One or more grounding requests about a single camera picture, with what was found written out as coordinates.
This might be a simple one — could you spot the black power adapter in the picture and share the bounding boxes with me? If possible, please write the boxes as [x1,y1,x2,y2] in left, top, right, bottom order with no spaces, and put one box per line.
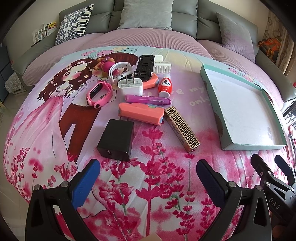
[97,119,134,162]

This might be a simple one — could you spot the gold black patterned box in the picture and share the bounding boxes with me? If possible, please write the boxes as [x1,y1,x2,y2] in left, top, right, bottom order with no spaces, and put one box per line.
[164,106,200,153]

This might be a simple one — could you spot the pink smart watch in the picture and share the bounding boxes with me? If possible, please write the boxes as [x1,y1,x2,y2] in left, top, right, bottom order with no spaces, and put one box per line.
[86,81,113,109]

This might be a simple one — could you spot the magenta tube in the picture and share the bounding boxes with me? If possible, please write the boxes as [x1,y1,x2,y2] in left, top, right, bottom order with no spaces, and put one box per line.
[125,94,171,105]

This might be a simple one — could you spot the white power adapter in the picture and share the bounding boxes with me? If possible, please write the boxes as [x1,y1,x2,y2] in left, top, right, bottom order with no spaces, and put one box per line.
[117,77,143,96]

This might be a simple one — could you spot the red white bottle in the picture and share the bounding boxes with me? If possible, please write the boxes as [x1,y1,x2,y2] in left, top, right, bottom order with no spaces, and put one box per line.
[158,74,172,98]

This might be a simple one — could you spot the pink puppy toy figure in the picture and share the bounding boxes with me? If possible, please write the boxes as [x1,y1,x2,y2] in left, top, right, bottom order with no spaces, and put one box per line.
[92,57,115,77]

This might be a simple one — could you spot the white smart watch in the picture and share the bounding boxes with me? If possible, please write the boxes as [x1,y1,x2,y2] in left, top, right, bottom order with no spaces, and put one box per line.
[108,62,133,85]

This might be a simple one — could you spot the black toy car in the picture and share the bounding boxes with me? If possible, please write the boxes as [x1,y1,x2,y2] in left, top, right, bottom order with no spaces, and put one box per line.
[133,55,154,82]

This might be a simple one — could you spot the teal white tray box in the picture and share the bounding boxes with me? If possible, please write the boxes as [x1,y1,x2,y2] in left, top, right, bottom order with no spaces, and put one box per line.
[200,64,287,151]

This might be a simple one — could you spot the cartoon printed bed sheet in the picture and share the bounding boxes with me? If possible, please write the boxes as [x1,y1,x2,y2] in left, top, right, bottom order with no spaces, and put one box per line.
[3,46,295,240]

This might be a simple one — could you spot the orange decoration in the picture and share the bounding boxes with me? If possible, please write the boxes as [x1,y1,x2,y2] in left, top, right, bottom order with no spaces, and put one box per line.
[258,38,281,63]

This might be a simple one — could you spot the white plastic holder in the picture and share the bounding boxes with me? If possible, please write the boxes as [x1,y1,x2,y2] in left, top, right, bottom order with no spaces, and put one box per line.
[152,55,171,74]

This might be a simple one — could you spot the grey purple pillow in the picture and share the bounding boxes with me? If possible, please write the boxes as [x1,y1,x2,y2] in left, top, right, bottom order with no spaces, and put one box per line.
[216,13,255,63]

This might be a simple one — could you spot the patterned curtain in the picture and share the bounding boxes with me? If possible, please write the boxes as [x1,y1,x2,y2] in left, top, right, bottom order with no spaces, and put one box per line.
[263,11,295,76]

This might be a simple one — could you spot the books on side shelf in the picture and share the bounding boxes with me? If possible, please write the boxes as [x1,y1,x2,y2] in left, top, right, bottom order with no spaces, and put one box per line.
[32,22,57,44]

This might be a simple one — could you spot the black white patterned pillow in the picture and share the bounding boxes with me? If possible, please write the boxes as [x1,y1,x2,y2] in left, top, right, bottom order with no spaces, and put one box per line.
[55,4,94,45]

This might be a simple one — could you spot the grey sofa with pink cover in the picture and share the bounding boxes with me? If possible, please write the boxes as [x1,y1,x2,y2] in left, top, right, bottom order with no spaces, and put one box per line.
[12,1,295,104]

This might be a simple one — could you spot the light grey pillow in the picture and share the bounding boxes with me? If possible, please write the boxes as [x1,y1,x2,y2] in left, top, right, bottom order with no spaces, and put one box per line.
[118,0,173,31]

